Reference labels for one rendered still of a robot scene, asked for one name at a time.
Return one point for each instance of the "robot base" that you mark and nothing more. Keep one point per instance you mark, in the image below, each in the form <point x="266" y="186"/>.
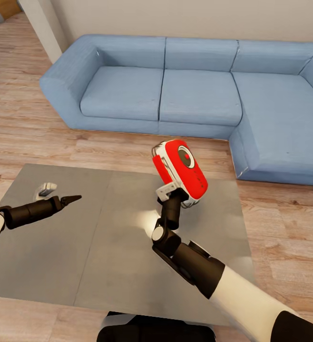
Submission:
<point x="123" y="327"/>

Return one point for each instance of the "sofa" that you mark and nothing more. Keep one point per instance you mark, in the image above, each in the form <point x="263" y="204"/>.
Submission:
<point x="256" y="94"/>

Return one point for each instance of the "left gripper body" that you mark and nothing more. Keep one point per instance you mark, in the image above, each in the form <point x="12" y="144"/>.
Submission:
<point x="43" y="209"/>

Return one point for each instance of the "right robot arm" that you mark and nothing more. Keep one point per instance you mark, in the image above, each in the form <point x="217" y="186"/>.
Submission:
<point x="259" y="316"/>

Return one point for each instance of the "radio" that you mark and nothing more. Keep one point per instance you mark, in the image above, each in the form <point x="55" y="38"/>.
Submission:
<point x="174" y="161"/>

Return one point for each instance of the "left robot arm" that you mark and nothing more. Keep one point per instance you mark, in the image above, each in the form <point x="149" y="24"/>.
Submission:
<point x="41" y="208"/>

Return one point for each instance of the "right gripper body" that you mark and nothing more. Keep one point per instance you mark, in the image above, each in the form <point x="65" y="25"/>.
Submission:
<point x="175" y="200"/>

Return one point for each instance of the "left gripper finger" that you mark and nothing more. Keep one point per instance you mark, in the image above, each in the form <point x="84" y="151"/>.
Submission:
<point x="69" y="199"/>

